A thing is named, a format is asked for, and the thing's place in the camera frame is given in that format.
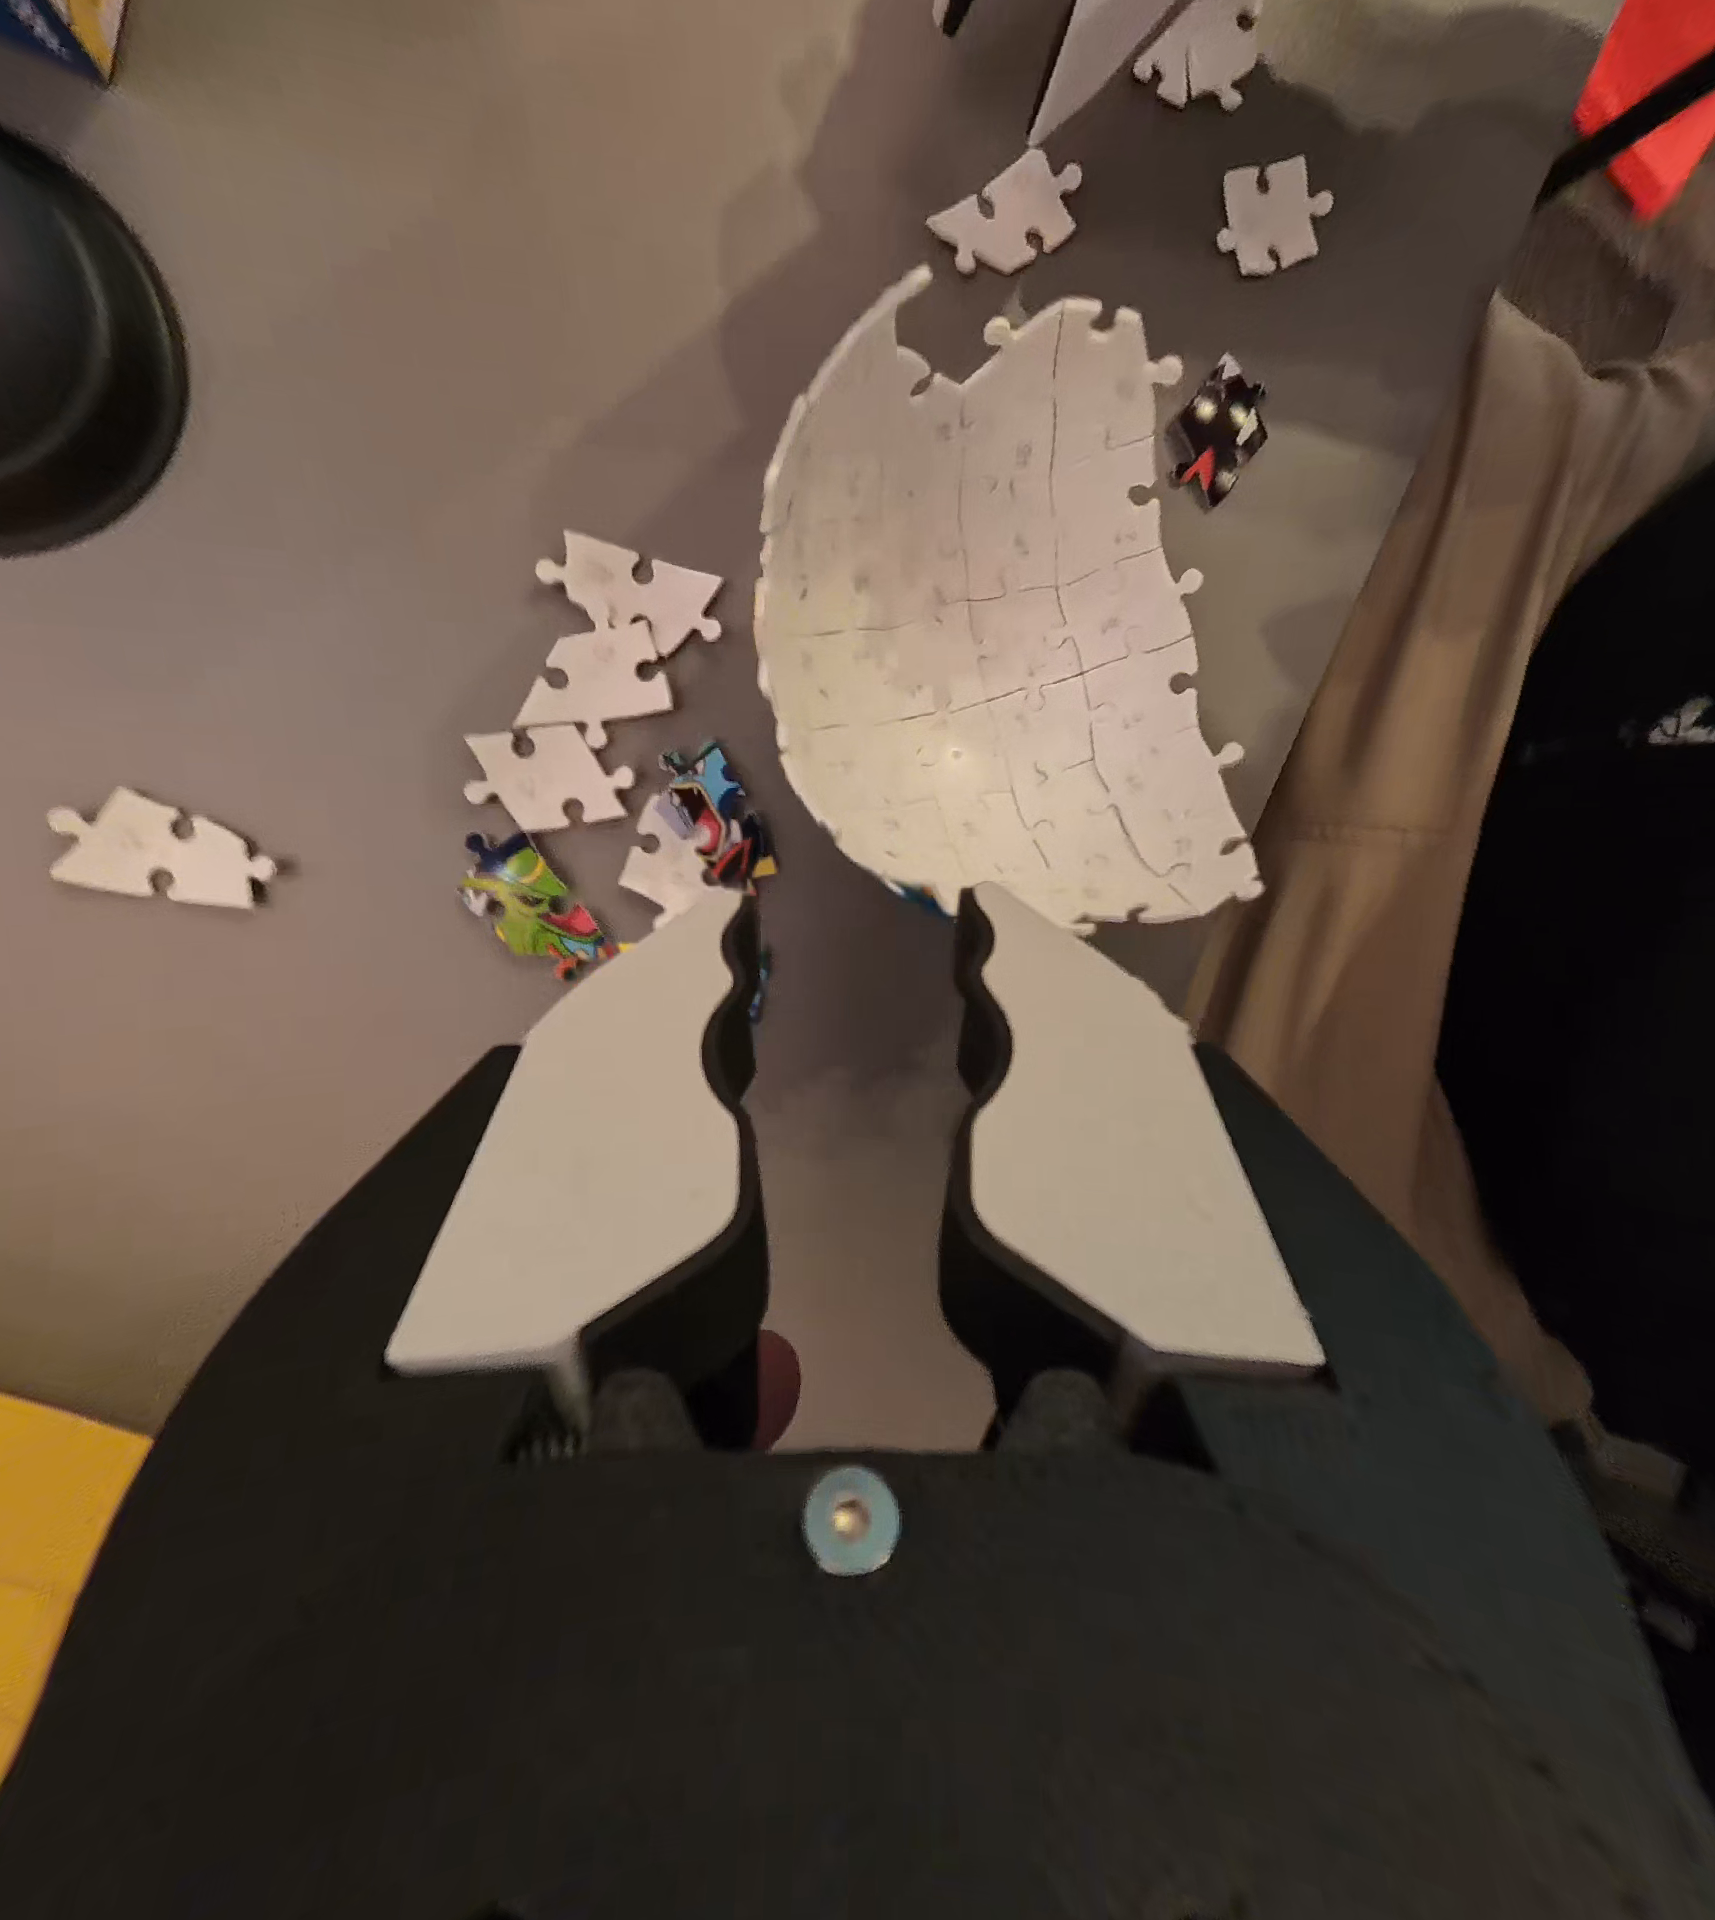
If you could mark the person's black jacket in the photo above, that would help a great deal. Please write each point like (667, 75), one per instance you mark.
(1654, 1048)

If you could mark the red black object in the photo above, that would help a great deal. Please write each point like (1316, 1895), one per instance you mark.
(1666, 121)

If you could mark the black red puzzle piece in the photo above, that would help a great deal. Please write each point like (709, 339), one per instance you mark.
(1217, 426)

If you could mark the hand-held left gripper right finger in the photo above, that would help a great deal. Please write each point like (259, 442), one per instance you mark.
(1125, 1187)

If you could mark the blue puzzle box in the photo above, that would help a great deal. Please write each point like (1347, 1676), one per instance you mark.
(63, 31)

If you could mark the black ball stand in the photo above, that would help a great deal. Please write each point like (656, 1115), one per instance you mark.
(2, 330)

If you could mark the partly built puzzle ball shell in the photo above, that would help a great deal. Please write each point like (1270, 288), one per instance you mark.
(975, 633)

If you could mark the heap of loose puzzle pieces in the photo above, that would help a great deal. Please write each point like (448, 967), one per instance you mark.
(593, 682)

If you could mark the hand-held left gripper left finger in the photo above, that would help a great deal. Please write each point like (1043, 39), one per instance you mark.
(589, 1169)

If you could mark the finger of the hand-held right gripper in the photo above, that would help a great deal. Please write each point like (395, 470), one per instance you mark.
(1095, 60)
(949, 10)

